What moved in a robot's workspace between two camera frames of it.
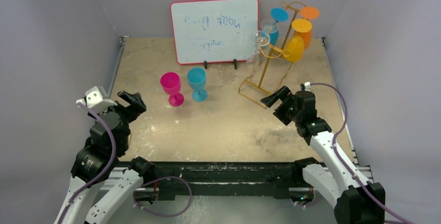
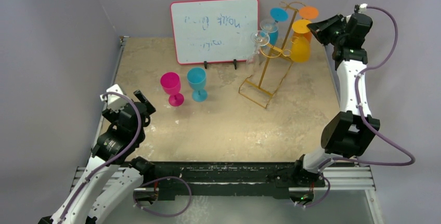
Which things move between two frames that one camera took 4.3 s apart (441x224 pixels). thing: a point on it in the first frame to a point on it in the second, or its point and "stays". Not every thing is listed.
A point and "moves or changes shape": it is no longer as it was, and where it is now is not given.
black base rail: (225, 179) stays
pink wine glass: (171, 83) stays
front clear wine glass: (259, 38) stays
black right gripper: (284, 102) to (328, 29)
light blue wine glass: (196, 80) stays
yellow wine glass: (294, 50) moves or changes shape
